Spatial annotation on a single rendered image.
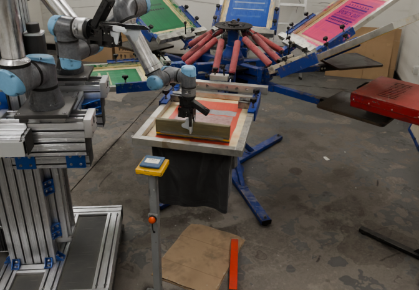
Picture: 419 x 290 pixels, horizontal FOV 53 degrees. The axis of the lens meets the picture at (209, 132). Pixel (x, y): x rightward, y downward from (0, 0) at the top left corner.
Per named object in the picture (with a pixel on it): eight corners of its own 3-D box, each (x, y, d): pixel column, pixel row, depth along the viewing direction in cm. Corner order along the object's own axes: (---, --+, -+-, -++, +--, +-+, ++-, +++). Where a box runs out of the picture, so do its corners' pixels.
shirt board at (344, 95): (404, 118, 282) (407, 106, 279) (381, 137, 255) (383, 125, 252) (246, 73, 362) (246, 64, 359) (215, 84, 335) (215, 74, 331)
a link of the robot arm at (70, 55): (91, 64, 164) (88, 35, 159) (73, 72, 154) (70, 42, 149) (74, 62, 166) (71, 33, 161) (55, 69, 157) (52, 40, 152)
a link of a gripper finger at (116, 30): (127, 46, 137) (116, 42, 144) (127, 27, 135) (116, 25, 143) (118, 46, 136) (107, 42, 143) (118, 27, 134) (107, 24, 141)
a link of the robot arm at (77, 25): (85, 16, 153) (70, 17, 145) (95, 17, 151) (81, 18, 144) (85, 37, 155) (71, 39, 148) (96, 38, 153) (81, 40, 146)
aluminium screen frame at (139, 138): (242, 157, 212) (242, 150, 210) (132, 144, 223) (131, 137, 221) (258, 101, 281) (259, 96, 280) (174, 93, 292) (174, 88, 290)
